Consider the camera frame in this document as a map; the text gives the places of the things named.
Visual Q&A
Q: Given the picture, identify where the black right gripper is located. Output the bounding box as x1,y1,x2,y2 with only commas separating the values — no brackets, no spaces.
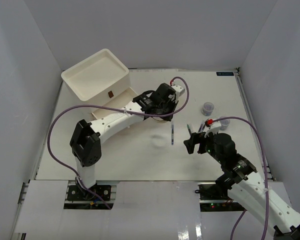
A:
183,128,224,165

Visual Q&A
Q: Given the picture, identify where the purple gel pen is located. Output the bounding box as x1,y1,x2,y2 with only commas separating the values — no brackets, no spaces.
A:
198,120,206,133

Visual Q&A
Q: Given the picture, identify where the green gel pen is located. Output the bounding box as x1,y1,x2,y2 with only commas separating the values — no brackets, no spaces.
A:
186,123,193,136

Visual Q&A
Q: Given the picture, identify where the beige masking tape roll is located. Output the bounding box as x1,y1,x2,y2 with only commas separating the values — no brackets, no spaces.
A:
152,117,169,124

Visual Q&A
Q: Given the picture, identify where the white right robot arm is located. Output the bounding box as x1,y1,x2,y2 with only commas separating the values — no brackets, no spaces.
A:
183,132,300,240

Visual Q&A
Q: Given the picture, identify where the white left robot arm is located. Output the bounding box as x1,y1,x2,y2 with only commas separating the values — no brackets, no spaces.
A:
69,83,185,200

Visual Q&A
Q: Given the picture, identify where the blue gel pen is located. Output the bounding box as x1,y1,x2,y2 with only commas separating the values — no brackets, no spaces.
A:
170,120,174,146

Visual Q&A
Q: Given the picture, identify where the clear paper clip jar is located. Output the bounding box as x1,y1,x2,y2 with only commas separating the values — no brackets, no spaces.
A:
201,102,215,116
219,119,231,131

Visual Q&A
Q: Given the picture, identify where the white drawer cabinet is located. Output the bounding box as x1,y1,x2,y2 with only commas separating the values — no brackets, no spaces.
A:
61,48,130,105

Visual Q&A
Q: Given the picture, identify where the blue table label sticker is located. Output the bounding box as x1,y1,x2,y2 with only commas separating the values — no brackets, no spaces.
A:
216,71,234,77

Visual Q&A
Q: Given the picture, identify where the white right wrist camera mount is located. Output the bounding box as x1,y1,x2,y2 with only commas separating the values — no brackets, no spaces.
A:
204,119,222,138

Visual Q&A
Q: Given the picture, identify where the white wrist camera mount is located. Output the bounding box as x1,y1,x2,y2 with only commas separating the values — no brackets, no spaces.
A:
170,80,186,102
204,119,222,138

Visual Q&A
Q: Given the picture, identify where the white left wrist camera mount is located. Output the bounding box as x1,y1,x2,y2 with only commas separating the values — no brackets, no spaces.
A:
170,80,186,102

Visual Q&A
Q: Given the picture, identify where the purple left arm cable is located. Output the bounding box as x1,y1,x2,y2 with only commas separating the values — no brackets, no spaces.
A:
47,76,190,210

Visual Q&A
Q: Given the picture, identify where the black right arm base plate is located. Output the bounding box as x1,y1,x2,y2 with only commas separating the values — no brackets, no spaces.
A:
194,182,235,205

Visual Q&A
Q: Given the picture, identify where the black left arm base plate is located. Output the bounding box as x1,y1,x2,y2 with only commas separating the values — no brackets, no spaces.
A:
65,184,112,202

